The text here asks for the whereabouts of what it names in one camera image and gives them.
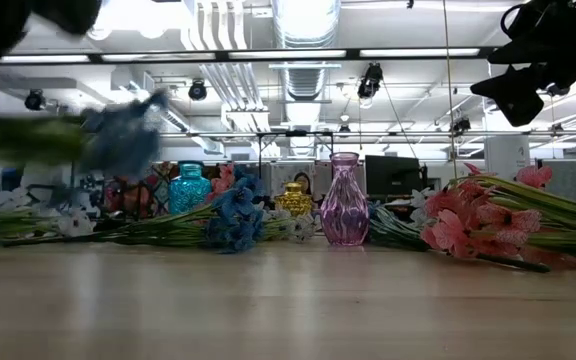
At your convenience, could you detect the silver ventilation duct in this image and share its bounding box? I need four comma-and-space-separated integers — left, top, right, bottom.
272, 0, 342, 101

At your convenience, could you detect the grey partition panel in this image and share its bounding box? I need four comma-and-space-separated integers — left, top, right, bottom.
542, 158, 576, 187

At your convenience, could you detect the yellow glass vase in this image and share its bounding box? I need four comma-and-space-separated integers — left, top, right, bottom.
273, 181, 314, 219

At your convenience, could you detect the teal glass vase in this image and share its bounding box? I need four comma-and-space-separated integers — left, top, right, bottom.
167, 160, 213, 216

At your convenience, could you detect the thin hanging cord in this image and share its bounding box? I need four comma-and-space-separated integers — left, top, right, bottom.
441, 0, 458, 169

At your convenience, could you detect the person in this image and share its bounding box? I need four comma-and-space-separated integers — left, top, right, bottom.
292, 171, 315, 197

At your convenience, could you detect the white cabinet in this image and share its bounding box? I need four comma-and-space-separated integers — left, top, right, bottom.
484, 134, 532, 181

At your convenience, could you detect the colourful patterned panel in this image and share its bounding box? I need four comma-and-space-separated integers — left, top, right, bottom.
102, 162, 170, 221

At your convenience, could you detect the black overhead beam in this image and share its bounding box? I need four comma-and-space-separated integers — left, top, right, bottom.
0, 46, 499, 65

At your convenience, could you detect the blue chair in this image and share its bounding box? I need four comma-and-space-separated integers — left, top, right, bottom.
0, 167, 24, 194

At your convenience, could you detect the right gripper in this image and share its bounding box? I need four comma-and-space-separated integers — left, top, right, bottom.
470, 0, 576, 128

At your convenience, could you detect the black computer monitor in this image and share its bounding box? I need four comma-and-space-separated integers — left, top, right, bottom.
365, 154, 422, 197

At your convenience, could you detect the pink glass vase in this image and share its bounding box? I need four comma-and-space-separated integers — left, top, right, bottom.
319, 151, 372, 247

